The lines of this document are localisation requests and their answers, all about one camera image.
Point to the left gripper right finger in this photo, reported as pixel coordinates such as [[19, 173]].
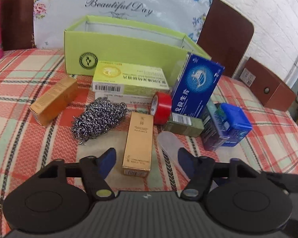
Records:
[[199, 170]]

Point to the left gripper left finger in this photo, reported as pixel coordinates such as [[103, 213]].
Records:
[[94, 172]]

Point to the translucent shoe insole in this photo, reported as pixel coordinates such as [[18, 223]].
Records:
[[170, 144]]

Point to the gold box with barcode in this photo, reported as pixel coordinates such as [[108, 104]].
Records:
[[137, 158]]

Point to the olive green small box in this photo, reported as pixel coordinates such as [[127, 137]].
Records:
[[184, 125]]

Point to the steel wool scrubber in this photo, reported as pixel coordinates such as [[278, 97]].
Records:
[[98, 118]]

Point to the blue plastic cube container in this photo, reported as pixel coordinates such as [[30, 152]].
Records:
[[234, 121]]

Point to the red tape roll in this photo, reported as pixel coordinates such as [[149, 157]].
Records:
[[161, 107]]

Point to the white orange medicine box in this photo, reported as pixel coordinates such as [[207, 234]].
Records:
[[127, 99]]

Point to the tall blue medicine box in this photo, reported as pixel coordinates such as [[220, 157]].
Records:
[[195, 85]]

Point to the yellow green medicine box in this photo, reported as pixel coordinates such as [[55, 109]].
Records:
[[128, 79]]

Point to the plaid bed sheet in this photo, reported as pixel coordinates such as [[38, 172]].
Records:
[[26, 146]]

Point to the brown cardboard shoebox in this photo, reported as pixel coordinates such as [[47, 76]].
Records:
[[269, 89]]

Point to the light green open box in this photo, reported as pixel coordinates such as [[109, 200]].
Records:
[[96, 38]]

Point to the brown wooden headboard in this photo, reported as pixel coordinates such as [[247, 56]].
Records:
[[226, 34]]

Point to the floral Beautiful Day pillow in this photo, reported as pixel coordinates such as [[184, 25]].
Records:
[[51, 17]]

